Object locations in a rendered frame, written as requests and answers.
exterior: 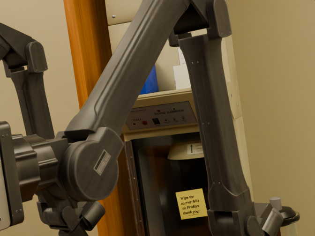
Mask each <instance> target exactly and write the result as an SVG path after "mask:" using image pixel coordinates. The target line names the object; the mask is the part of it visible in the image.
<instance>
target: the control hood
mask: <svg viewBox="0 0 315 236"><path fill-rule="evenodd" d="M226 85H227V91H228V96H229V101H230V107H231V112H232V119H233V120H235V118H236V117H235V110H234V103H233V94H232V87H231V83H230V82H226ZM184 101H189V103H190V105H191V108H192V110H193V113H194V115H195V118H196V119H197V117H196V112H195V105H194V100H193V95H192V90H191V88H183V89H175V90H168V91H161V92H155V93H149V94H143V95H139V96H138V98H137V100H136V102H135V104H134V106H133V108H139V107H146V106H153V105H160V104H167V103H177V102H184ZM197 124H198V122H197V123H189V124H181V125H170V126H163V127H154V128H147V129H139V130H131V131H130V130H129V128H128V126H127V125H126V123H125V124H124V126H123V129H122V132H121V133H133V132H141V131H149V130H157V129H165V128H173V127H181V126H188V125H197Z"/></svg>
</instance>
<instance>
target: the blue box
mask: <svg viewBox="0 0 315 236"><path fill-rule="evenodd" d="M155 92H158V82H157V75H156V68H155V65H154V67H153V69H152V71H151V73H150V74H149V76H148V78H147V81H146V82H145V84H144V86H143V88H142V90H141V92H140V94H139V95H143V94H149V93H155Z"/></svg>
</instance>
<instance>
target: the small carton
mask: <svg viewBox="0 0 315 236"><path fill-rule="evenodd" d="M173 74H174V81H175V87H176V89H186V88H190V87H191V85H190V80H189V75H188V69H187V65H179V66H173Z"/></svg>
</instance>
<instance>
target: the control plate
mask: <svg viewBox="0 0 315 236"><path fill-rule="evenodd" d="M173 107H175V108H176V110H173V109H172V108H173ZM157 110H161V111H160V112H157ZM183 116H184V117H185V118H184V119H182V117H183ZM153 118H158V120H159V122H160V124H157V125H155V124H154V122H153V120H152V119H153ZM165 118H166V119H168V120H167V121H165V120H164V119H165ZM173 118H176V120H174V119H173ZM143 121H146V122H147V125H143V124H142V122H143ZM125 123H126V125H127V126H128V128H129V130H130V131H131V130H139V129H147V128H154V127H163V126H170V125H181V124H189V123H197V120H196V118H195V115H194V113H193V110H192V108H191V105H190V103H189V101H184V102H177V103H167V104H160V105H153V106H146V107H139V108H132V110H131V112H130V114H129V116H128V118H127V120H126V122H125ZM133 123H136V125H133Z"/></svg>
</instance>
